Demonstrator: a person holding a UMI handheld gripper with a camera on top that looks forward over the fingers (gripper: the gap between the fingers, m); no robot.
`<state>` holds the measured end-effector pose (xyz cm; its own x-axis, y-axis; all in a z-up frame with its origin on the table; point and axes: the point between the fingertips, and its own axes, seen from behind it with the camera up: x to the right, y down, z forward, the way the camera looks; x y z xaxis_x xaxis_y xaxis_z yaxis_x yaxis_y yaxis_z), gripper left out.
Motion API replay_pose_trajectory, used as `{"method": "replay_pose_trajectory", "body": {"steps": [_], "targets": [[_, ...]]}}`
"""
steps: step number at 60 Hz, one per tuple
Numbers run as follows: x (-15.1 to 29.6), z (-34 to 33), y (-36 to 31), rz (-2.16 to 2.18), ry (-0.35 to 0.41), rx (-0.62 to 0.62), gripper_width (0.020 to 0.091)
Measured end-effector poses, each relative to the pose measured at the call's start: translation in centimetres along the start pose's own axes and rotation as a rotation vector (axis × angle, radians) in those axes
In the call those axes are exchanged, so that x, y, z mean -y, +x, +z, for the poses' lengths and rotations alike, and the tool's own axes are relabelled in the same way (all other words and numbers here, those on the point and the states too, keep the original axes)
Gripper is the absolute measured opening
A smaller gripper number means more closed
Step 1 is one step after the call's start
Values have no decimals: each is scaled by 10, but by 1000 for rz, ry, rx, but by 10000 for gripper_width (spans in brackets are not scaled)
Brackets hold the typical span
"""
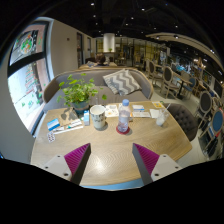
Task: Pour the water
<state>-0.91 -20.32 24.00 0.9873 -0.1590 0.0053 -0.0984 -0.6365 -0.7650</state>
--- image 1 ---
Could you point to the small blue white box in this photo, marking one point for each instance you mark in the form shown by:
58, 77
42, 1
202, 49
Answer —
53, 124

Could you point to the dark grey tufted armchair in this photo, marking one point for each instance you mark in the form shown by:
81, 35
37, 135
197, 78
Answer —
183, 120

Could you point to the blister pill pack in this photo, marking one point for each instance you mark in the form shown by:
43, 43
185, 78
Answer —
51, 137

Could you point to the potted green leafy plant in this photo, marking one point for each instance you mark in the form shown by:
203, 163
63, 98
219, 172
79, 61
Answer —
78, 91

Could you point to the person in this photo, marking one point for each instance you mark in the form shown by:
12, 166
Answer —
101, 60

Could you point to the white tube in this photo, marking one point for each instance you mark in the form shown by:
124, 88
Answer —
68, 126

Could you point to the clear water bottle blue cap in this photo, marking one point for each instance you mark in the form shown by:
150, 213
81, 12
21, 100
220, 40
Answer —
124, 118

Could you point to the brown cardboard mat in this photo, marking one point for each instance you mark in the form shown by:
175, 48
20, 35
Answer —
68, 116

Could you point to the grey upholstered sofa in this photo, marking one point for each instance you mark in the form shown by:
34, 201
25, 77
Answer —
96, 78

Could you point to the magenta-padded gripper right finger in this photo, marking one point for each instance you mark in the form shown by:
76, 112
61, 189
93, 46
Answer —
148, 159

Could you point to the group of ceiling lights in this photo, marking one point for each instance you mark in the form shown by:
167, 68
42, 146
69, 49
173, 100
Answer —
92, 4

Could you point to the white paper napkin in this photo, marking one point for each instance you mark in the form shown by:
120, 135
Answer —
154, 113

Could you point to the blue white small carton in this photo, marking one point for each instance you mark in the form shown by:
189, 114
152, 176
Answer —
86, 118

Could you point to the group of dining chairs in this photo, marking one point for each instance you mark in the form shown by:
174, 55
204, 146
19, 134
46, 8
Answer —
166, 78

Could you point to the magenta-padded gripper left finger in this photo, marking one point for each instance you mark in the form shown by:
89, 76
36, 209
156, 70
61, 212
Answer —
76, 159

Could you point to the flat round red coaster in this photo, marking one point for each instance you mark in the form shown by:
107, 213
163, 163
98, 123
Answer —
118, 130

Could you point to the white printed menu booklet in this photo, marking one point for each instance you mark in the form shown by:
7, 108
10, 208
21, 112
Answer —
111, 110

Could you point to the colourful window poster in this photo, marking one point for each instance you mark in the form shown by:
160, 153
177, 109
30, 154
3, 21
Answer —
28, 43

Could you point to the white printed paper cup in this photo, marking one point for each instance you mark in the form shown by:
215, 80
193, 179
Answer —
98, 118

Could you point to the clear plastic cup with straw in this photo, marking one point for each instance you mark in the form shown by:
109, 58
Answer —
161, 118

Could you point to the yellow table sticker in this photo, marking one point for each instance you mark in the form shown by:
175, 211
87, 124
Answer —
157, 105

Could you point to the white blue card pack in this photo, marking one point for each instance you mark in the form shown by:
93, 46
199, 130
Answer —
138, 108

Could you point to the white paper packets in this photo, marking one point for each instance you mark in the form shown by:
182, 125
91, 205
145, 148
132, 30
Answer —
141, 114

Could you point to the grey white chevron cushion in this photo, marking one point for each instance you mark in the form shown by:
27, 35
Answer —
121, 81

